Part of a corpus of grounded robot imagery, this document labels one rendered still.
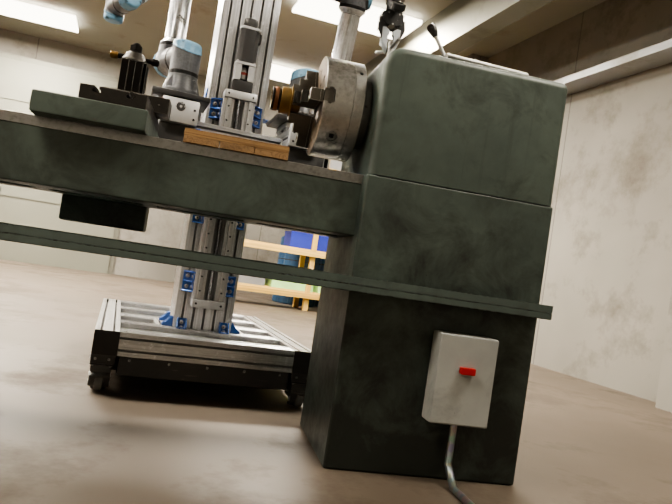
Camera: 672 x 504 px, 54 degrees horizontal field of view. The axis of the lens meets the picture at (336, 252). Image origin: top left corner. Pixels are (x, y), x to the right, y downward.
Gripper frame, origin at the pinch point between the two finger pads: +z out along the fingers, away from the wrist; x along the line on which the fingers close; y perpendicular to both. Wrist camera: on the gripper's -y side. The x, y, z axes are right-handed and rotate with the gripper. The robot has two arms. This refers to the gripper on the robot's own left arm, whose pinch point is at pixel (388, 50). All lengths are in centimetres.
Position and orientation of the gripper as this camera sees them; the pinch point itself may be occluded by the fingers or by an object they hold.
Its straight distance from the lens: 239.0
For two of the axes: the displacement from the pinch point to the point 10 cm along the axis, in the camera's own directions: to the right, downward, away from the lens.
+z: -1.5, 9.9, -0.3
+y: -2.0, 0.0, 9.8
